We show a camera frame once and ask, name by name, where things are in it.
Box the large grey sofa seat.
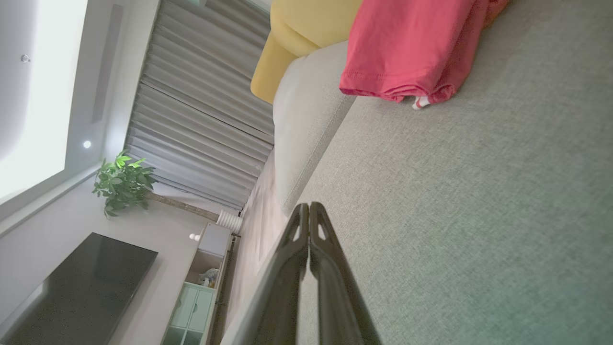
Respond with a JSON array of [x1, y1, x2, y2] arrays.
[[287, 0, 613, 345]]

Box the green potted plant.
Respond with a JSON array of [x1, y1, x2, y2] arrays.
[[92, 149, 221, 222]]

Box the white television cabinet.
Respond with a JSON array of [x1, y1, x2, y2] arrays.
[[160, 223, 235, 345]]

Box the white ribbed plant pot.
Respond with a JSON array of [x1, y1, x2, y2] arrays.
[[216, 209, 243, 235]]

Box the yellow armchair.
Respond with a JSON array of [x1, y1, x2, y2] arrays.
[[250, 0, 363, 104]]

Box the small toy figure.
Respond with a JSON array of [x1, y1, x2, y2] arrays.
[[198, 268, 220, 288]]

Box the red basketball shorts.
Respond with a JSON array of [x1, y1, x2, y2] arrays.
[[479, 0, 511, 27]]

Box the grey pleated curtain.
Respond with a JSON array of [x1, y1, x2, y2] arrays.
[[124, 0, 274, 211]]

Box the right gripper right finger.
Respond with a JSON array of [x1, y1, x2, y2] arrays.
[[309, 202, 382, 345]]

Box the red basketball jersey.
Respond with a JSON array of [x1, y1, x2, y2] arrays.
[[339, 0, 494, 110]]

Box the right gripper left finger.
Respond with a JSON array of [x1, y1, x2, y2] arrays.
[[220, 203, 310, 345]]

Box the black flat television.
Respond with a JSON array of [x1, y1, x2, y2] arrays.
[[0, 232, 159, 345]]

